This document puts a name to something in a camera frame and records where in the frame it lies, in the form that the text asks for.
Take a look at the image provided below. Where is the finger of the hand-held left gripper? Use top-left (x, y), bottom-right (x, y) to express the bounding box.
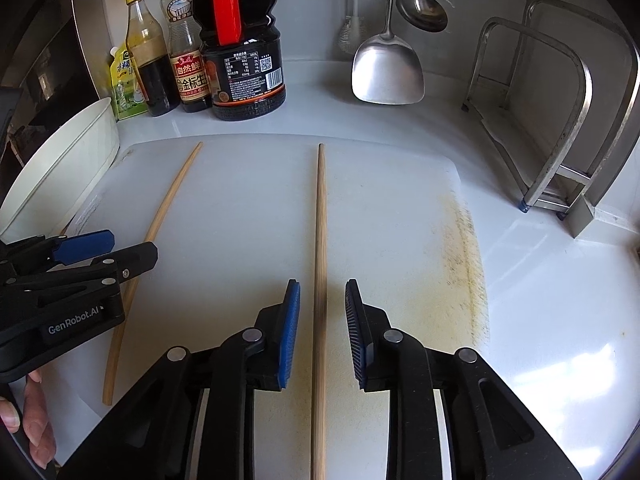
top-left (90, 241), bottom-right (159, 281)
top-left (50, 230), bottom-right (116, 266)

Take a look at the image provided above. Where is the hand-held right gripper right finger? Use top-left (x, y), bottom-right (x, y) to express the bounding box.
top-left (344, 279), bottom-right (583, 480)

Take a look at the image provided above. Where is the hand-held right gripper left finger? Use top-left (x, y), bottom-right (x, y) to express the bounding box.
top-left (60, 279), bottom-right (302, 480)

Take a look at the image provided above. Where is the tan wooden chopstick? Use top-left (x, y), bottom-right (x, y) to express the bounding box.
top-left (310, 143), bottom-right (328, 480)
top-left (102, 141), bottom-right (204, 406)

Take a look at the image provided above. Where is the round white plastic basin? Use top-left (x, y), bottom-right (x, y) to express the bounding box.
top-left (0, 97), bottom-right (121, 243)

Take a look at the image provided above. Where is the person's left hand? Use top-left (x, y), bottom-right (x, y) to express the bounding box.
top-left (0, 370), bottom-right (57, 468)

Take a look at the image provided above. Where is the white plastic cutting board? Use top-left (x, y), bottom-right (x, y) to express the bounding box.
top-left (30, 132), bottom-right (491, 480)

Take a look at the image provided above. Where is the yellow seasoning pouch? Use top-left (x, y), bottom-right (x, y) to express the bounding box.
top-left (106, 46), bottom-right (149, 121)

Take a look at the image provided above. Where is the dark vinegar bottle yellow cap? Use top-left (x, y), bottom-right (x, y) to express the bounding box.
top-left (124, 0), bottom-right (181, 117)

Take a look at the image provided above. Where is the clear bottle brown label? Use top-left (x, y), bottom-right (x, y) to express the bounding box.
top-left (160, 0), bottom-right (213, 113)

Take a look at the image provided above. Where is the black range hood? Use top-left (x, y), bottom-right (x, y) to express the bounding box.
top-left (0, 0), bottom-right (101, 171)

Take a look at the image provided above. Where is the metal spatula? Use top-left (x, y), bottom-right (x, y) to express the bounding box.
top-left (351, 0), bottom-right (426, 106)

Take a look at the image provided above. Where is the white bottle brush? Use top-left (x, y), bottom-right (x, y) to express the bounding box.
top-left (339, 0), bottom-right (366, 55)

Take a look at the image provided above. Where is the soy sauce jug red handle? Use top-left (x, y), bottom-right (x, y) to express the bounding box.
top-left (192, 0), bottom-right (287, 122)

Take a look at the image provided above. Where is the metal wire rack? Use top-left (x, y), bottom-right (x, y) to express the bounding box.
top-left (461, 0), bottom-right (640, 238)

